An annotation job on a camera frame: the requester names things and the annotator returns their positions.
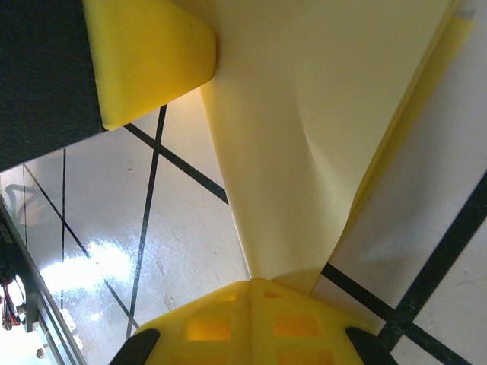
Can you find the yellow paper sheet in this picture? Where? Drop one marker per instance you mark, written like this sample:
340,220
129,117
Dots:
285,133

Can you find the long aluminium mounting rail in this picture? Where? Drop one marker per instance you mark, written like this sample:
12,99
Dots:
49,323

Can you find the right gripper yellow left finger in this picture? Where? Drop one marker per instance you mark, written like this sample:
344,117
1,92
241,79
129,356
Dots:
213,327

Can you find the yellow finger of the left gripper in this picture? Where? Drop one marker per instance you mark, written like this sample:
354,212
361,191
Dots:
144,57

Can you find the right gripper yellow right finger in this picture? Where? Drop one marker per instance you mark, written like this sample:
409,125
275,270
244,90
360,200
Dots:
296,327

